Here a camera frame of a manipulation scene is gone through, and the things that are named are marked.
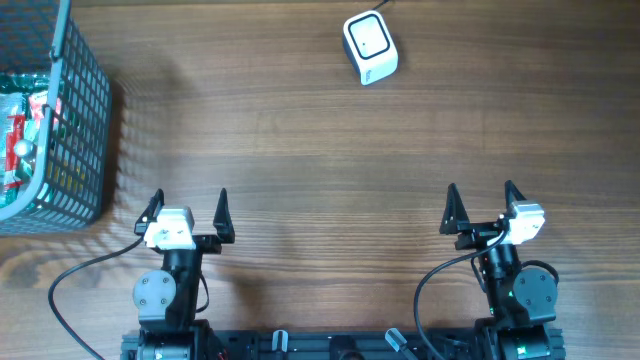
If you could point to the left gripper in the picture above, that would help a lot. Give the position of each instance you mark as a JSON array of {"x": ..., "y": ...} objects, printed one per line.
[{"x": 209, "y": 244}]

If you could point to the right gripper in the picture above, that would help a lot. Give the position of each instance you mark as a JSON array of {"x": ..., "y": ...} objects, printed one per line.
[{"x": 456, "y": 220}]

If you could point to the yellow oil bottle silver cap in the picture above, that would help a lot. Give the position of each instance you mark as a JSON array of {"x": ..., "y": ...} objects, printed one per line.
[{"x": 25, "y": 149}]

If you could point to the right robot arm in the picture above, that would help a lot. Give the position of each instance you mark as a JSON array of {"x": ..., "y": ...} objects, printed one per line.
[{"x": 521, "y": 294}]

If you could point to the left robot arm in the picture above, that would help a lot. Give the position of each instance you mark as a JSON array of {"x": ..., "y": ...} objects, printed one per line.
[{"x": 167, "y": 298}]

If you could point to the white barcode scanner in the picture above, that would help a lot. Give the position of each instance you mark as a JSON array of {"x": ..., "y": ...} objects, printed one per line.
[{"x": 369, "y": 46}]

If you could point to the red white snack packet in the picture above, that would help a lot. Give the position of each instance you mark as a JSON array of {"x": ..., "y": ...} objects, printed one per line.
[{"x": 13, "y": 136}]

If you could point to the green foil packet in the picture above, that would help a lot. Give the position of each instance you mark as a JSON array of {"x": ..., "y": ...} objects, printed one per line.
[{"x": 26, "y": 83}]

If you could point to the grey plastic mesh basket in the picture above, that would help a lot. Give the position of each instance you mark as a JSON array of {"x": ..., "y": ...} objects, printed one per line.
[{"x": 61, "y": 189}]

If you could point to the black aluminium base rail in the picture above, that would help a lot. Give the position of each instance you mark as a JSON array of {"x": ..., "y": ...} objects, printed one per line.
[{"x": 451, "y": 343}]

